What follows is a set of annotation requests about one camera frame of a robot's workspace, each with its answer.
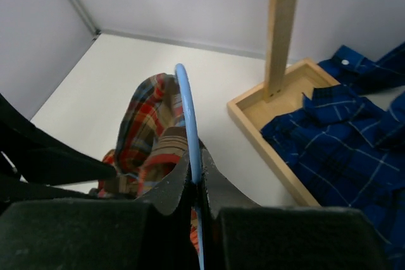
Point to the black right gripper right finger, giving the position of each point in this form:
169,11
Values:
240,234

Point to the light blue wire hanger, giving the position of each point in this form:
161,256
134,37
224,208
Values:
194,149

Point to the wooden rack upright post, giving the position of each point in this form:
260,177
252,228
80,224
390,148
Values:
281,15

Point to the wooden rack base tray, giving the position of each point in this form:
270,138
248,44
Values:
258,117

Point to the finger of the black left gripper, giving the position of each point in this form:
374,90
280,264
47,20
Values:
34,165

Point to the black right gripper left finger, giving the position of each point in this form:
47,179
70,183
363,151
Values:
49,228

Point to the blue plaid shirt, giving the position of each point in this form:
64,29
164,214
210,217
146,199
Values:
350,152

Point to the red brown plaid shirt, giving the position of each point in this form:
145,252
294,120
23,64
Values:
150,142

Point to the aluminium corner frame post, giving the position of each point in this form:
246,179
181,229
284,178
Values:
76,1

